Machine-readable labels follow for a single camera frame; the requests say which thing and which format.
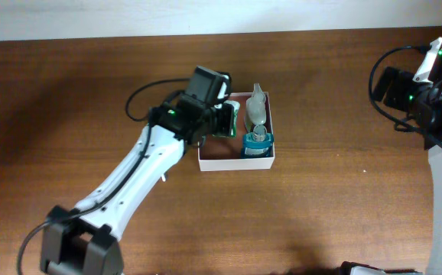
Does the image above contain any pink open cardboard box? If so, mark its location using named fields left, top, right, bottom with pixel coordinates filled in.
left=197, top=92, right=275, bottom=172

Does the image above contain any clear green-label sanitizer bottle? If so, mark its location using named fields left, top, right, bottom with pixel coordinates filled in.
left=244, top=83, right=267, bottom=132

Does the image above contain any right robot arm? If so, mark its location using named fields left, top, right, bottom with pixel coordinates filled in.
left=368, top=37, right=442, bottom=274

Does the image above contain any green white soap box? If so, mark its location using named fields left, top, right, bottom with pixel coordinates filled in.
left=213, top=100, right=240, bottom=138

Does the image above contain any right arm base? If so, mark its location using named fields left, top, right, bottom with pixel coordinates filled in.
left=337, top=261, right=424, bottom=275

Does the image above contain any blue mouthwash bottle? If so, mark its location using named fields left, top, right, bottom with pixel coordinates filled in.
left=241, top=125, right=275, bottom=159

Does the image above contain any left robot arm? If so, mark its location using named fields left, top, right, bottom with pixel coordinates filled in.
left=40, top=66, right=233, bottom=275

